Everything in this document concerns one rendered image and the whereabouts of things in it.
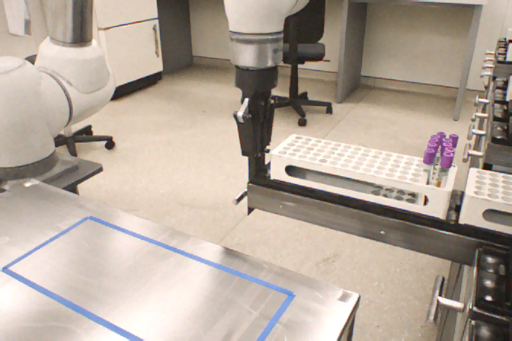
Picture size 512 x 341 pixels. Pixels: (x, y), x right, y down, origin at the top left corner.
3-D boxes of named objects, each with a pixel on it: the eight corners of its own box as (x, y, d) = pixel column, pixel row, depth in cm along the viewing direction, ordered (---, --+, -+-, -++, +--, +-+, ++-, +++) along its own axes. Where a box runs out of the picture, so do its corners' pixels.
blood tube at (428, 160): (427, 213, 69) (437, 150, 63) (423, 218, 68) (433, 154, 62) (417, 210, 70) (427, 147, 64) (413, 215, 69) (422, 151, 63)
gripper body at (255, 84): (264, 71, 70) (264, 125, 75) (286, 61, 77) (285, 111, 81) (225, 66, 73) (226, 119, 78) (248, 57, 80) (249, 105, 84)
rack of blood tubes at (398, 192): (451, 197, 74) (458, 164, 71) (443, 227, 66) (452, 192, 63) (291, 163, 86) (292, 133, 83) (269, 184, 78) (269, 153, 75)
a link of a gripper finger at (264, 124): (248, 94, 79) (251, 92, 80) (249, 150, 84) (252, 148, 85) (267, 97, 77) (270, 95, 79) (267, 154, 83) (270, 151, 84)
